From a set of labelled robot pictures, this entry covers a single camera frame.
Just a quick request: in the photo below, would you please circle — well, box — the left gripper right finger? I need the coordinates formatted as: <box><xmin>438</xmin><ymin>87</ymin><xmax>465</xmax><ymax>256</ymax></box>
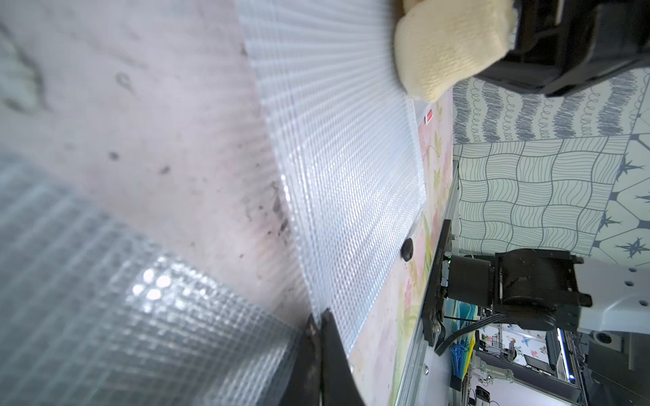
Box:
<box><xmin>321</xmin><ymin>309</ymin><xmax>365</xmax><ymax>406</ymax></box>

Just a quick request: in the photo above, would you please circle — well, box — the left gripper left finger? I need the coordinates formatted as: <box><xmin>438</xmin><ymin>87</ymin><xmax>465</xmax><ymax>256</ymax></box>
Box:
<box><xmin>279</xmin><ymin>316</ymin><xmax>322</xmax><ymax>406</ymax></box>

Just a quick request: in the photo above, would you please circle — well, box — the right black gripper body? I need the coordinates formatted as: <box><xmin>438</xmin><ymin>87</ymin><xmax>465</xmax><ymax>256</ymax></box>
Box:
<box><xmin>477</xmin><ymin>0</ymin><xmax>649</xmax><ymax>97</ymax></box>

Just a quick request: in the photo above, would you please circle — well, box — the mesh document bag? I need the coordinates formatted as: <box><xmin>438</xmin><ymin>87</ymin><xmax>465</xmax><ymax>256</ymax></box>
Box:
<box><xmin>237</xmin><ymin>1</ymin><xmax>426</xmax><ymax>350</ymax></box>
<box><xmin>1</xmin><ymin>152</ymin><xmax>298</xmax><ymax>405</ymax></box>

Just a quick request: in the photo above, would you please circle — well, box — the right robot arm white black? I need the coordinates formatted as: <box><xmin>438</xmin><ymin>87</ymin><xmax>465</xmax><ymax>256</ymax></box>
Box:
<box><xmin>450</xmin><ymin>1</ymin><xmax>649</xmax><ymax>334</ymax></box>

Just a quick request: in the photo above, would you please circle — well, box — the aluminium mounting rail frame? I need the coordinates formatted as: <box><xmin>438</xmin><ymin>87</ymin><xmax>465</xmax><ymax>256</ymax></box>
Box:
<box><xmin>395</xmin><ymin>159</ymin><xmax>459</xmax><ymax>405</ymax></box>

